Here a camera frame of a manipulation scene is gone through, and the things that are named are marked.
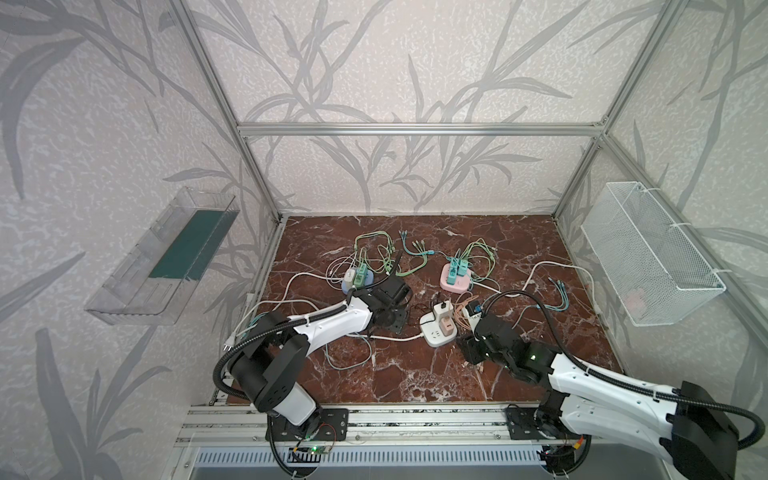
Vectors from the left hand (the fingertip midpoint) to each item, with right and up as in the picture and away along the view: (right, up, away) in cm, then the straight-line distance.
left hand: (399, 312), depth 89 cm
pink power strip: (+21, +7, +10) cm, 24 cm away
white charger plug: (+13, +2, -4) cm, 13 cm away
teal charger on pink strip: (+20, +13, +7) cm, 25 cm away
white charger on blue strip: (-16, +11, +4) cm, 20 cm away
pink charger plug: (+13, -3, -6) cm, 15 cm away
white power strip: (+9, -4, 0) cm, 10 cm away
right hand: (+18, -3, -5) cm, 19 cm away
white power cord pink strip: (+55, +13, +16) cm, 59 cm away
